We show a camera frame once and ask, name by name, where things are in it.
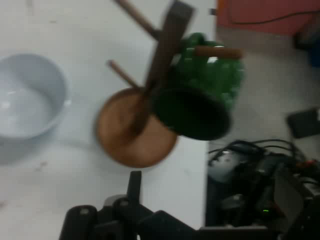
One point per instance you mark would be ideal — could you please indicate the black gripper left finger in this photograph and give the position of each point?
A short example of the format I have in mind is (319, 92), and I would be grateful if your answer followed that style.
(80, 222)

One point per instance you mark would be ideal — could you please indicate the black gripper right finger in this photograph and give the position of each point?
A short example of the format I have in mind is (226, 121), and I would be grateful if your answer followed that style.
(165, 225)

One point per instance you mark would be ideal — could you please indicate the green enamel mug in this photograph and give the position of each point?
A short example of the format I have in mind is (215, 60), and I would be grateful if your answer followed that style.
(215, 75)

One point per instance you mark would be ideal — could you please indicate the brown wooden mug tree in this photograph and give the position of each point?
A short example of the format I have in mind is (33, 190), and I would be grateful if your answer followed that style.
(135, 140)

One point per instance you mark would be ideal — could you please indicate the black equipment pile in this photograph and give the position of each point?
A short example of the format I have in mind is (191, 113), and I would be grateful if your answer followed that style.
(270, 195)

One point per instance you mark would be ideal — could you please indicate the white bowl with blue outside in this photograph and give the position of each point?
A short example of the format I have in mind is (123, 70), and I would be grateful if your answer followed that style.
(30, 100)

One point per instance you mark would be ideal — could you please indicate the black flat box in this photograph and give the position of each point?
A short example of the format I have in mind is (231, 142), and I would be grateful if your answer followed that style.
(303, 122)

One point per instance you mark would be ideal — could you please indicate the black table edge clip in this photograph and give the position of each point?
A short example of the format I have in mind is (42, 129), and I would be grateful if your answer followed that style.
(213, 11)

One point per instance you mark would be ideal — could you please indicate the orange floor mat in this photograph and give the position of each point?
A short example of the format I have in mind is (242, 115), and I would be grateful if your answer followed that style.
(255, 15)

